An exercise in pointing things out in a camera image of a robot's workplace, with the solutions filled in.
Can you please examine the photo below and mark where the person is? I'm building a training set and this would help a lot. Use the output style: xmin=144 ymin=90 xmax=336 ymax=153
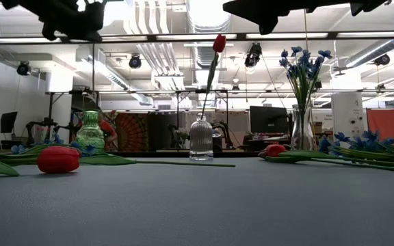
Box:
xmin=97 ymin=112 xmax=119 ymax=152

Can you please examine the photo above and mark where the large black monitor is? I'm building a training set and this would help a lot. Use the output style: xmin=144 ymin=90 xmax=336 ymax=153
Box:
xmin=250 ymin=105 xmax=289 ymax=135

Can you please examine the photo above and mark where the white pillar cabinet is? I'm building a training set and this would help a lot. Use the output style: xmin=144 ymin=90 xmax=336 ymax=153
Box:
xmin=331 ymin=92 xmax=366 ymax=152

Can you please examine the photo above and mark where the white flower bouquet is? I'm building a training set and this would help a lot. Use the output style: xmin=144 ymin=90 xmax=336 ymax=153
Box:
xmin=174 ymin=127 xmax=190 ymax=146

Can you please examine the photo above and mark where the orange partition panel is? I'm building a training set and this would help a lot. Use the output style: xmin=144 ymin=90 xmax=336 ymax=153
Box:
xmin=367 ymin=108 xmax=394 ymax=154

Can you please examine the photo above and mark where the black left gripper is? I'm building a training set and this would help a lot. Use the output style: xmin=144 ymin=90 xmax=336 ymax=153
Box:
xmin=29 ymin=0 xmax=106 ymax=42

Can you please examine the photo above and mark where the bright red tulip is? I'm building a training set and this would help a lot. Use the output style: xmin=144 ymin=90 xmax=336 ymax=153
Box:
xmin=257 ymin=143 xmax=394 ymax=174
xmin=200 ymin=33 xmax=227 ymax=120
xmin=0 ymin=146 xmax=81 ymax=177

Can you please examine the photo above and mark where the black cup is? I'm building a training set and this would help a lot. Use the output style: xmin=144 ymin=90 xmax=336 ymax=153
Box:
xmin=212 ymin=131 xmax=224 ymax=152

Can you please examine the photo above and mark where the green glass vase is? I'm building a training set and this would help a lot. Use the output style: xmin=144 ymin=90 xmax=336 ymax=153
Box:
xmin=76 ymin=109 xmax=106 ymax=154

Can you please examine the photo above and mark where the black hanging spotlight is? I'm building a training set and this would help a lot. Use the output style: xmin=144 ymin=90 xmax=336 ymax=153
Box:
xmin=128 ymin=53 xmax=143 ymax=70
xmin=373 ymin=53 xmax=391 ymax=67
xmin=244 ymin=42 xmax=263 ymax=68
xmin=16 ymin=60 xmax=32 ymax=77

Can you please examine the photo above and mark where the orange mandala tapestry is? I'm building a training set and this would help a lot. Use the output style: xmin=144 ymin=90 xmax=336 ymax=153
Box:
xmin=114 ymin=112 xmax=149 ymax=152

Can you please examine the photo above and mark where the small black monitor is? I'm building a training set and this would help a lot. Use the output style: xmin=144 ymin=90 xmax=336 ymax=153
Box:
xmin=0 ymin=111 xmax=18 ymax=135

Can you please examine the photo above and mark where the clear tall glass vase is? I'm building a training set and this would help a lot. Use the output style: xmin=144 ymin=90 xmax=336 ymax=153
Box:
xmin=291 ymin=104 xmax=316 ymax=152

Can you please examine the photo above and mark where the wide silver air duct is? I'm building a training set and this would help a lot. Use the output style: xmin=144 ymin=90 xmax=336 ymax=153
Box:
xmin=185 ymin=0 xmax=234 ymax=69

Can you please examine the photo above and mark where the slim silver air duct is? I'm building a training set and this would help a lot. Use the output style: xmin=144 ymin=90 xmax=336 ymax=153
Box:
xmin=345 ymin=38 xmax=394 ymax=68

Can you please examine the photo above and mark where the black crossbar with light strips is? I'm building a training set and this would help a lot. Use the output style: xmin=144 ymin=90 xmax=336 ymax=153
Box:
xmin=0 ymin=31 xmax=394 ymax=45

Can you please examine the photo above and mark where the black table frame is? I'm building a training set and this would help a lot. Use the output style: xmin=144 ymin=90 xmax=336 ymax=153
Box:
xmin=107 ymin=151 xmax=260 ymax=159

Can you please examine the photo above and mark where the clear ribbed glass vase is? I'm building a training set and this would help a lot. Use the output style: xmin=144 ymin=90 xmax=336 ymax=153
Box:
xmin=189 ymin=114 xmax=214 ymax=161

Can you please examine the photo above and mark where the blue-grey table mat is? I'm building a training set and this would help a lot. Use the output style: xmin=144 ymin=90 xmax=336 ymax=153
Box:
xmin=0 ymin=155 xmax=394 ymax=246

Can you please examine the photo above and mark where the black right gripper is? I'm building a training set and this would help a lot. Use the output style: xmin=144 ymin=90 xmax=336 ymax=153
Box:
xmin=222 ymin=0 xmax=307 ymax=35

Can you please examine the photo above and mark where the blue flower bunch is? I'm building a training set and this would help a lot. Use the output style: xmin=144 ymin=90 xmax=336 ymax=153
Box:
xmin=319 ymin=128 xmax=394 ymax=172
xmin=278 ymin=46 xmax=333 ymax=151
xmin=0 ymin=135 xmax=97 ymax=161

